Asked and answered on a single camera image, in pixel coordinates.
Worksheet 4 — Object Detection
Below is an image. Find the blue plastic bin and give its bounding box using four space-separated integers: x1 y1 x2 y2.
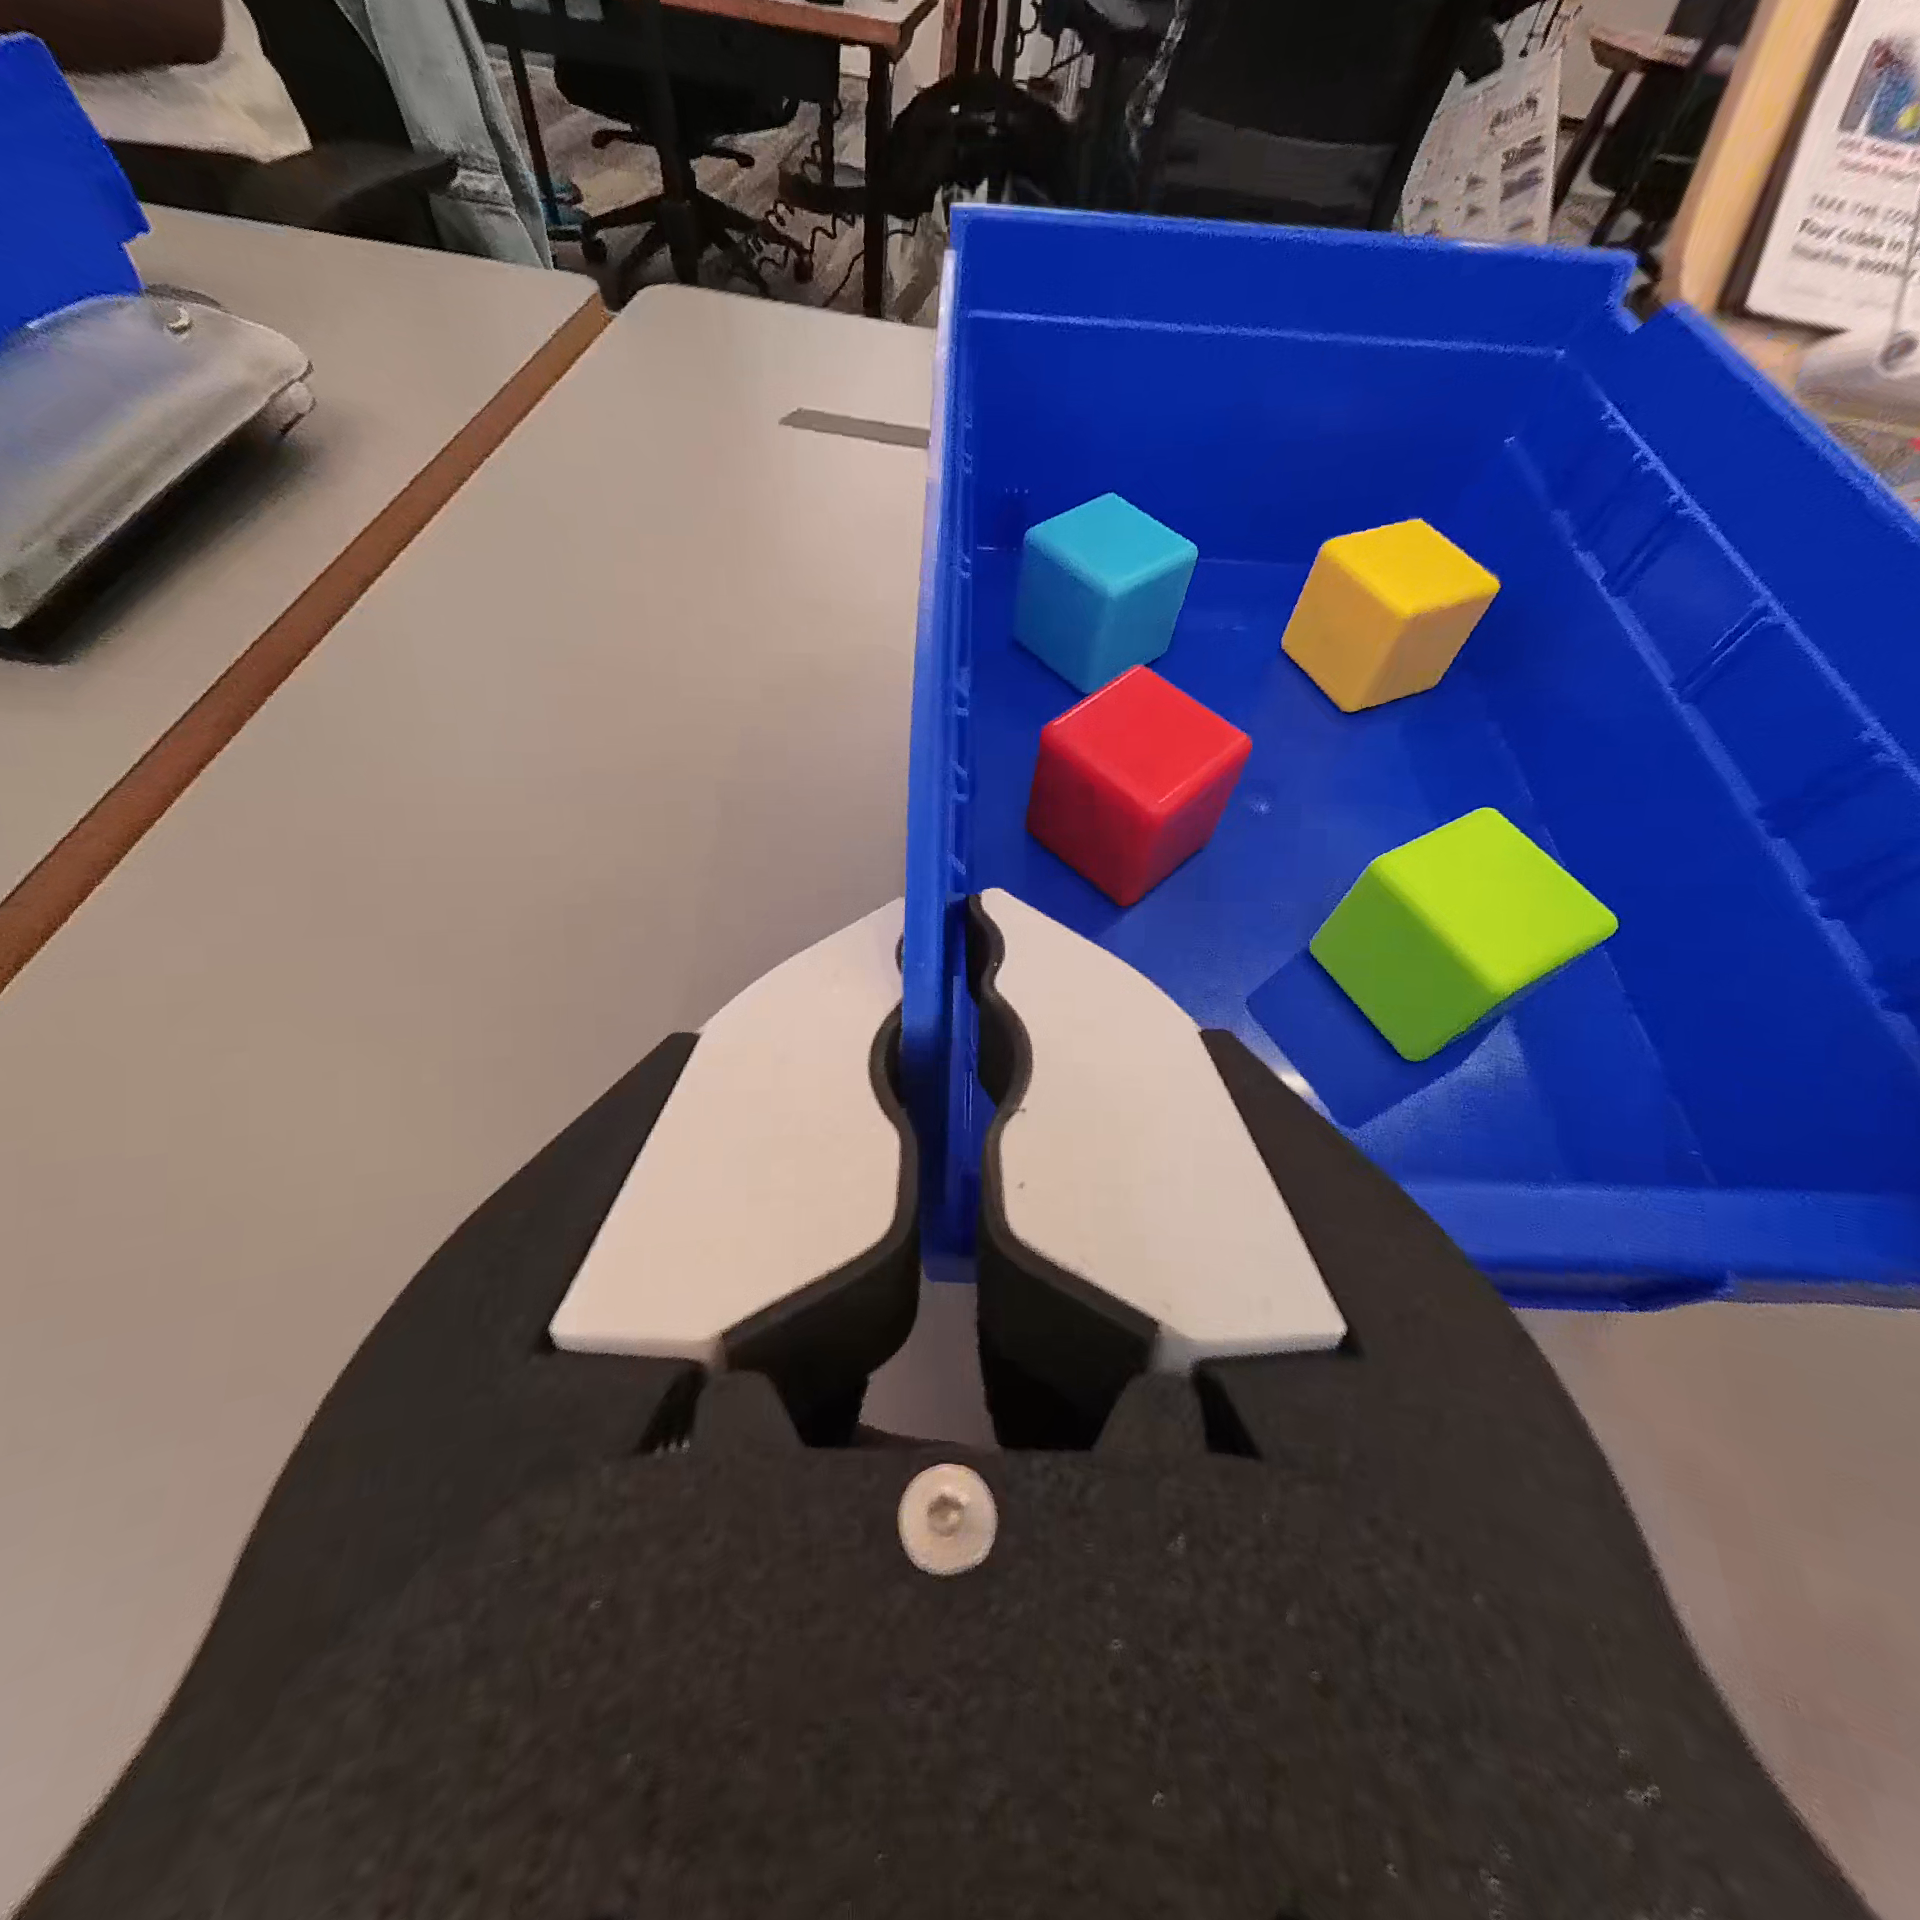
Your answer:
901 201 1920 1316
0 30 152 349

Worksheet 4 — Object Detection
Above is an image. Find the yellow cube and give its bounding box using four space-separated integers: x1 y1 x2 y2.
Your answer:
1279 517 1502 713

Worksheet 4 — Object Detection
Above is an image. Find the wooden background table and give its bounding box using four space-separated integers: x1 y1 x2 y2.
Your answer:
496 0 942 324

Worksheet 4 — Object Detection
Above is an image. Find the red cube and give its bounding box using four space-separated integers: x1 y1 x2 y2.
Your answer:
1026 664 1255 909

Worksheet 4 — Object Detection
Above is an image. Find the wooden board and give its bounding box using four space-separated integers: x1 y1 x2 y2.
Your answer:
1657 0 1920 320

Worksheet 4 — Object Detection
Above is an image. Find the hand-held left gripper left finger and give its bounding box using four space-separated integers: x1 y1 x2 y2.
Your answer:
546 896 920 1450

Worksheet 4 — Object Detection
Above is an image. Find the green cube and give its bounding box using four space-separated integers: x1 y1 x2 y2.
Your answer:
1306 808 1623 1065

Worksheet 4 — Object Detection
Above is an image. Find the printed paper sheet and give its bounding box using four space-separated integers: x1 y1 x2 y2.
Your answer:
1399 16 1569 251

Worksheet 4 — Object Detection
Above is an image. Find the printed instruction sheet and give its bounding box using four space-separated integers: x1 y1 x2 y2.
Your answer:
1744 0 1920 429

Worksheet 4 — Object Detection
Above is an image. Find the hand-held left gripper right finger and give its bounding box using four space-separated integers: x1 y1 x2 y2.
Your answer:
970 886 1349 1450

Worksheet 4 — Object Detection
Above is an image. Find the light blue cube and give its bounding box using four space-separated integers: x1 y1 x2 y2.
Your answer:
1014 491 1202 698

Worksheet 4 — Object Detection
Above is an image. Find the adjacent grey desk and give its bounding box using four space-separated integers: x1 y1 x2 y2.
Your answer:
0 201 607 940

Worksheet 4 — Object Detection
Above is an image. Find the black office chair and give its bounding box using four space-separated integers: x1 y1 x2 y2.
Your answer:
1139 0 1502 230
557 0 822 297

